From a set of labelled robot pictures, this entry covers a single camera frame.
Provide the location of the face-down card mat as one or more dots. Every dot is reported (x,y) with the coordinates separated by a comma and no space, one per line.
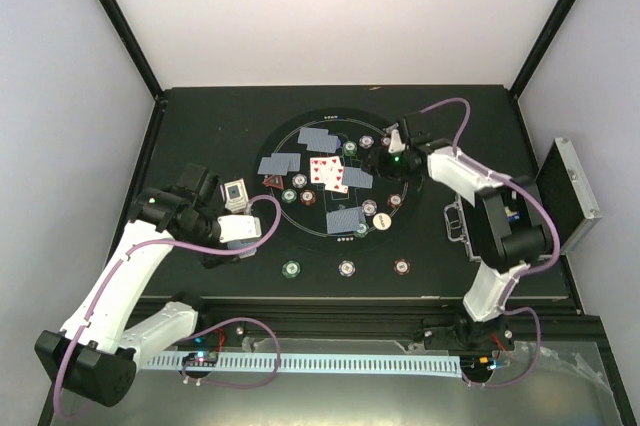
(357,178)

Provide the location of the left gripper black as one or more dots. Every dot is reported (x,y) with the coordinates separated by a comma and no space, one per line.
(211,259)

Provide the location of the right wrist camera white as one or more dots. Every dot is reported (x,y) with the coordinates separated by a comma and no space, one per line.
(395,145)

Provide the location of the boxed card deck in case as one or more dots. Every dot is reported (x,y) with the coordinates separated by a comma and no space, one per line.
(512,211)

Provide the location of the light blue slotted strip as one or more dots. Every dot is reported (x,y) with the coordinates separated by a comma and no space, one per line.
(355,364)

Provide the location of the green chip stack source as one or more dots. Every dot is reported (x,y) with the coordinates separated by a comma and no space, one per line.
(291,269)

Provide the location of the brown orange chip stack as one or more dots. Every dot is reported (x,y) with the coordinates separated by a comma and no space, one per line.
(402,267)

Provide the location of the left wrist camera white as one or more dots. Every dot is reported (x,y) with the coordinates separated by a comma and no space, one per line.
(238,228)

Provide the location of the red triangular button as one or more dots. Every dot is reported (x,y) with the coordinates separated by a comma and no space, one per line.
(274,182)

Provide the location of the round black poker mat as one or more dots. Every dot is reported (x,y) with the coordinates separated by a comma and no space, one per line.
(305,226)

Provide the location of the black aluminium rail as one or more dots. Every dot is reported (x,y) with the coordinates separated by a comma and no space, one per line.
(332,318)

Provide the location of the left circuit board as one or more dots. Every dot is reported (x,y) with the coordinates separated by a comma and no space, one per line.
(200,359)

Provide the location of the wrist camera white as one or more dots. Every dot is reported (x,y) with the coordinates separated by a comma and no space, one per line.
(395,145)
(238,228)

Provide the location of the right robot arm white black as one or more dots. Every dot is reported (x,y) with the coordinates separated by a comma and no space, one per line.
(511,231)

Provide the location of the dealt card bottom player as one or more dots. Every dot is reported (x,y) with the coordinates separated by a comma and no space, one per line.
(344,220)

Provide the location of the dealt card player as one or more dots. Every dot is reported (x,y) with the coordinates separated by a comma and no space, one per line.
(293,160)
(310,135)
(344,220)

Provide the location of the white card box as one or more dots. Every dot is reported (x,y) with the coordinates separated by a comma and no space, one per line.
(235,196)

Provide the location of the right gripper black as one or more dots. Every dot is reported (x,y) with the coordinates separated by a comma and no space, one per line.
(377,161)

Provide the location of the face-up hearts card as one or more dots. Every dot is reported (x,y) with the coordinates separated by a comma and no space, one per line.
(337,185)
(318,164)

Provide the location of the green chips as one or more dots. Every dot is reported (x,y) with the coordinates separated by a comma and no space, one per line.
(349,149)
(289,196)
(361,231)

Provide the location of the white dealer button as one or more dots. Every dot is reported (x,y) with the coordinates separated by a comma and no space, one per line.
(382,221)

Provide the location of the aluminium poker case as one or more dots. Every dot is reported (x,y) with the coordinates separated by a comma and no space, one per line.
(565,194)

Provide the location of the right circuit board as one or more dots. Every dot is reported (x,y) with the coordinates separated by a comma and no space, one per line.
(489,363)

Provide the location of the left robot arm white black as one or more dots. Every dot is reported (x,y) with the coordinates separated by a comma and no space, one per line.
(95,354)

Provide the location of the circuit board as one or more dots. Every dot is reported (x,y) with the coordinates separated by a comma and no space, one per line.
(200,359)
(489,363)

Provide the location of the dealt card top player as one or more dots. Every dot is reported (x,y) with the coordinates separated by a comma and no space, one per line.
(310,135)

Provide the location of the brown chips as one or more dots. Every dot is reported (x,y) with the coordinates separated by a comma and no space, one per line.
(308,197)
(386,141)
(395,201)

